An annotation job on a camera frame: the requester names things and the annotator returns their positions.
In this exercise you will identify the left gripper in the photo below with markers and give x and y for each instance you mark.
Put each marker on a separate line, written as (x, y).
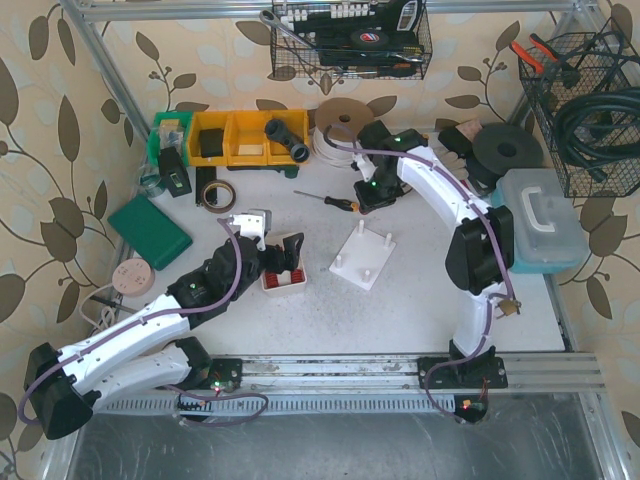
(275, 256)

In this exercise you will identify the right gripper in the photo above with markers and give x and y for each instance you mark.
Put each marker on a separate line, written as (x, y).
(375, 193)

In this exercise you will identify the white spring tray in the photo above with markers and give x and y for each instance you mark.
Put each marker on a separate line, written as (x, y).
(285, 286)

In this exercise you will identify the black orange screwdriver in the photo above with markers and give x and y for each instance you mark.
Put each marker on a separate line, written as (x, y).
(341, 204)

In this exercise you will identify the large red spring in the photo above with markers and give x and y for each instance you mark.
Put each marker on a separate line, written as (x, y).
(271, 280)
(297, 276)

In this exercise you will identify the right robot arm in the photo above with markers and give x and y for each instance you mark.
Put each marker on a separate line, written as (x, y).
(479, 257)

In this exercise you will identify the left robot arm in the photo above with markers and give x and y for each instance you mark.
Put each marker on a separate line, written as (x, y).
(151, 348)

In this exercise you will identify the large red spring in tray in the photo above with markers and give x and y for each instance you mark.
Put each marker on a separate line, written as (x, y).
(297, 276)

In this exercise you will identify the brown packing tape roll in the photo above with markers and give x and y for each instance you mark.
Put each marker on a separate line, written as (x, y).
(218, 196)

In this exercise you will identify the beige work glove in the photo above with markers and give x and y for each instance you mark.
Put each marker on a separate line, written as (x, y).
(454, 163)

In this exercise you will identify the black brush block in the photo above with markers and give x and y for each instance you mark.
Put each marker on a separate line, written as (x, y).
(459, 138)

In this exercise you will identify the grey pipe fitting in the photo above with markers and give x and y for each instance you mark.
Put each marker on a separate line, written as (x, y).
(276, 130)

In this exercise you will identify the yellow storage bin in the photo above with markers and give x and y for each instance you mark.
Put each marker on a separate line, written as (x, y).
(237, 138)

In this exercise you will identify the green sanding block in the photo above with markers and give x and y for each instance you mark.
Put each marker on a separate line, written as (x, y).
(153, 235)

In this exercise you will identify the black device with label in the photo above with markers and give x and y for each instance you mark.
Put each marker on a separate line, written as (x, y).
(173, 172)

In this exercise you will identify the black spool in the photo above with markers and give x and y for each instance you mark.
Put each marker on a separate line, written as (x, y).
(498, 148)

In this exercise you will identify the small glass jar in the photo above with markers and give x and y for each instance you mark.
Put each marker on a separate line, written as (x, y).
(150, 182)

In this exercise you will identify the round beige power socket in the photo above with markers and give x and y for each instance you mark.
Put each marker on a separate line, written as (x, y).
(133, 277)

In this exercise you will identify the green storage bin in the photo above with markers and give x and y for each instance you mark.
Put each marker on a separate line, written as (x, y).
(169, 130)

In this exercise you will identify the clear teal toolbox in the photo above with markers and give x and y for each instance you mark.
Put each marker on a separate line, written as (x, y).
(548, 238)

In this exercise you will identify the white peg base plate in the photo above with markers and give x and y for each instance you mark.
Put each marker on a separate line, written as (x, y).
(363, 256)

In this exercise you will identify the white cable spool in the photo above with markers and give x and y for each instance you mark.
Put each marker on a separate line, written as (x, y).
(338, 121)

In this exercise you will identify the wire basket with tools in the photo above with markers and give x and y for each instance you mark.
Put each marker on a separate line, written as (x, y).
(334, 41)

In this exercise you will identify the orange handled pliers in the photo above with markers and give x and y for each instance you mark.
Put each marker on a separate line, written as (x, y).
(538, 46)

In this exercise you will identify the wire basket with cables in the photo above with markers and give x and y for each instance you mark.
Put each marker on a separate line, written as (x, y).
(588, 112)

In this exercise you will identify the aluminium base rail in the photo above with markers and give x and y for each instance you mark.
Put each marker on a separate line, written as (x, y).
(515, 373)

